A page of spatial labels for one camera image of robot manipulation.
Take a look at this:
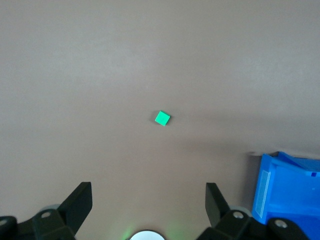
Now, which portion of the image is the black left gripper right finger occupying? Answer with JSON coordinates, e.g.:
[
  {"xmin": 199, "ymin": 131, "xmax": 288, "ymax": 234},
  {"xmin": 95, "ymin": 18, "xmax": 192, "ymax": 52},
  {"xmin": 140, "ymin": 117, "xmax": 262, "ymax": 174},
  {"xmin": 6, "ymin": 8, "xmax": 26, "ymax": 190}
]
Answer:
[{"xmin": 197, "ymin": 182, "xmax": 252, "ymax": 240}]

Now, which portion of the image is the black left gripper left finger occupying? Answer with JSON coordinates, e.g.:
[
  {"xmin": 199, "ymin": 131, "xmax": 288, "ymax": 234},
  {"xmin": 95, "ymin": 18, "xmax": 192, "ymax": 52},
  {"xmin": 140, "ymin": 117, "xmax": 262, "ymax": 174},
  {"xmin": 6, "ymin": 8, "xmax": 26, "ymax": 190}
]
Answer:
[{"xmin": 31, "ymin": 181, "xmax": 93, "ymax": 240}]

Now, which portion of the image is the green cube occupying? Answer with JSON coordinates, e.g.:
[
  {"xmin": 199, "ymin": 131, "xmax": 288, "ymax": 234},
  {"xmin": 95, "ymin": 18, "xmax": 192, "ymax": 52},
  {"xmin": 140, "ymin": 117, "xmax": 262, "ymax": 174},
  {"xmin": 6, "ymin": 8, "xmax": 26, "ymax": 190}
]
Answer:
[{"xmin": 153, "ymin": 110, "xmax": 171, "ymax": 128}]

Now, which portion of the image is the blue plastic storage bin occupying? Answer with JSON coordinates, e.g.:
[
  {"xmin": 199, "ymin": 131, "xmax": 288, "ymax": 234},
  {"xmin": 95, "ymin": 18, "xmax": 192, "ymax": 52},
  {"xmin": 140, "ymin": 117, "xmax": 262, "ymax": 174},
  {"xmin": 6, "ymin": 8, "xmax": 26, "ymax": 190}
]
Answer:
[{"xmin": 251, "ymin": 150, "xmax": 320, "ymax": 240}]

